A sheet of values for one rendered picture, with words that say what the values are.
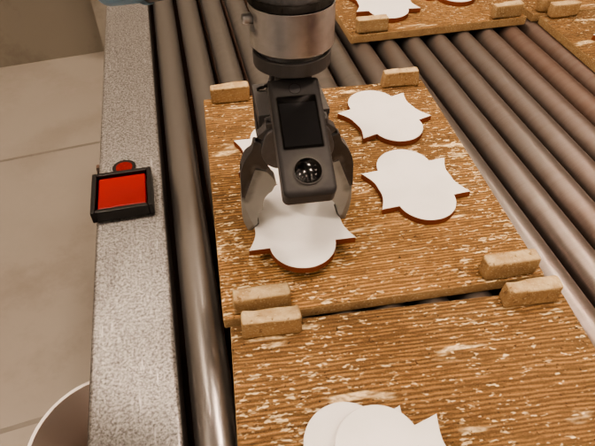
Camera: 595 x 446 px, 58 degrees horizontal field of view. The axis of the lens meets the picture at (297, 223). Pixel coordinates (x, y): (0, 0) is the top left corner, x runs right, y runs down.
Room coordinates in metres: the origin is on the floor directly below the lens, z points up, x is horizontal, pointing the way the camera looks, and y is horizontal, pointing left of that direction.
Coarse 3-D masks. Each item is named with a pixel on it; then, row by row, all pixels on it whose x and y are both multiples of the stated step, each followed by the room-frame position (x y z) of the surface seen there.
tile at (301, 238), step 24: (264, 216) 0.43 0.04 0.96; (288, 216) 0.43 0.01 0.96; (312, 216) 0.43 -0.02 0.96; (336, 216) 0.43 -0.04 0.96; (264, 240) 0.40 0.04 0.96; (288, 240) 0.40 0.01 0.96; (312, 240) 0.40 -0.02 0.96; (336, 240) 0.40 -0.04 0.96; (288, 264) 0.36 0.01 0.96; (312, 264) 0.36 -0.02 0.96
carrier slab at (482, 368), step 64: (320, 320) 0.31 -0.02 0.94; (384, 320) 0.31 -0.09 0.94; (448, 320) 0.31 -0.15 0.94; (512, 320) 0.31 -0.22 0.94; (576, 320) 0.31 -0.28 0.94; (256, 384) 0.24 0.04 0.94; (320, 384) 0.24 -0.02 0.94; (384, 384) 0.24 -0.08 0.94; (448, 384) 0.24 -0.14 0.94; (512, 384) 0.24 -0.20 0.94; (576, 384) 0.24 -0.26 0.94
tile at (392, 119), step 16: (352, 96) 0.71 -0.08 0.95; (368, 96) 0.71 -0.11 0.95; (384, 96) 0.71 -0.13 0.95; (400, 96) 0.71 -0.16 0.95; (352, 112) 0.66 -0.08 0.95; (368, 112) 0.66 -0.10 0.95; (384, 112) 0.66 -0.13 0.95; (400, 112) 0.66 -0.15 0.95; (416, 112) 0.66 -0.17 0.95; (368, 128) 0.63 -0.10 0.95; (384, 128) 0.63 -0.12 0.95; (400, 128) 0.63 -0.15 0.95; (416, 128) 0.63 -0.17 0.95; (400, 144) 0.60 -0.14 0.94
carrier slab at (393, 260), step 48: (336, 96) 0.72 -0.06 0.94; (384, 144) 0.60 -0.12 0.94; (432, 144) 0.60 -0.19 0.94; (240, 192) 0.50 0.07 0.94; (480, 192) 0.50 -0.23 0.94; (240, 240) 0.42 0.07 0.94; (384, 240) 0.42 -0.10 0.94; (432, 240) 0.42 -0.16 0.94; (480, 240) 0.42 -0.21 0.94; (240, 288) 0.35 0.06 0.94; (336, 288) 0.35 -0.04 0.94; (384, 288) 0.35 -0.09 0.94; (432, 288) 0.35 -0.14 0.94; (480, 288) 0.36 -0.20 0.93
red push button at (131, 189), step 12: (108, 180) 0.53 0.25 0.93; (120, 180) 0.53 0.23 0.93; (132, 180) 0.53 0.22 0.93; (144, 180) 0.54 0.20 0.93; (108, 192) 0.51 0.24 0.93; (120, 192) 0.51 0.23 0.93; (132, 192) 0.51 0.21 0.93; (144, 192) 0.51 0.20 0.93; (108, 204) 0.49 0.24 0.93; (120, 204) 0.49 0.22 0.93
